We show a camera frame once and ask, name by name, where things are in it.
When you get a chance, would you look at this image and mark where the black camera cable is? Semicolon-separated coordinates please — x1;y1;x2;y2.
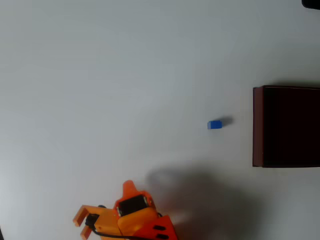
91;224;142;240

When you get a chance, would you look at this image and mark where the light orange camera mount bracket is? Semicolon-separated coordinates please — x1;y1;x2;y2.
72;204;119;239

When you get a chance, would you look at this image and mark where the small black camera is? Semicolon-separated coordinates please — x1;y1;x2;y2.
84;214;99;228

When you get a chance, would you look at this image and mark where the dark brown box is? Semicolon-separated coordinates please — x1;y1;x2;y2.
252;85;320;169

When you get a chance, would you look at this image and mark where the black object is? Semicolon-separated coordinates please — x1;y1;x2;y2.
301;0;320;10

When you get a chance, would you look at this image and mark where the small blue cube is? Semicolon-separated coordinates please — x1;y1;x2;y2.
207;120;223;131

